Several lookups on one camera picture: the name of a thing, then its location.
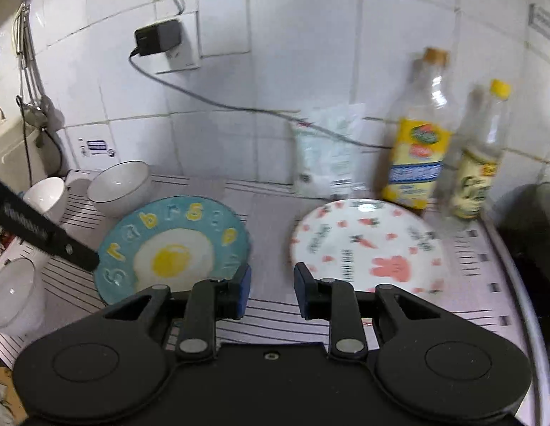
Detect floral patterned plates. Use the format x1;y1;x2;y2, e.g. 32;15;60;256
289;200;446;296

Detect grey wall sticker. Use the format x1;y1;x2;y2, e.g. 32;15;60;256
528;4;550;44

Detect white bowl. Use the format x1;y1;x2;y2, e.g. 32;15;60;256
87;160;152;218
22;176;69;227
0;257;47;338

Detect black power adapter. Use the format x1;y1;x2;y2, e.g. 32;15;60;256
134;18;183;57

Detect metal ladle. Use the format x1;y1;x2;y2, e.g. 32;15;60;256
18;18;65;133

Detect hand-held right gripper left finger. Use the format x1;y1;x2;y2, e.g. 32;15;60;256
102;263;252;362

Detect black adapter cable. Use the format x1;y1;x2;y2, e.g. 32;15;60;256
128;49;387;148

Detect blue fried egg plate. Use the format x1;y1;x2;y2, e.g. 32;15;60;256
94;196;252;307

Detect black cooker cord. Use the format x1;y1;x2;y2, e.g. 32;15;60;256
34;128;65;177

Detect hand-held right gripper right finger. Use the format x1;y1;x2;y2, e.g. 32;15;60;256
293;262;441;361

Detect cream handled utensil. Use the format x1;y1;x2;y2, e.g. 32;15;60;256
15;2;29;56

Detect small vinegar bottle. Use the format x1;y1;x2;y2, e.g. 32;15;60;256
448;79;512;220

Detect white label sticker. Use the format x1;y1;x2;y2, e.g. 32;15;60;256
77;137;118;158

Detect white salt bag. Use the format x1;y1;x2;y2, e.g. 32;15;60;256
292;103;369;200

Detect dark metal pot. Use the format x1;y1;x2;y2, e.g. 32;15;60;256
497;182;550;302

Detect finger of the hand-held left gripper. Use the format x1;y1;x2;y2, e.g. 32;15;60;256
0;172;101;272

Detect striped counter mat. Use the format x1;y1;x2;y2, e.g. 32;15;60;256
0;171;542;365

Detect large cooking oil bottle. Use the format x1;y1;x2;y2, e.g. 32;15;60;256
381;47;459;211

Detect white wall socket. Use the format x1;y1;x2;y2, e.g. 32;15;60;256
157;9;202;74

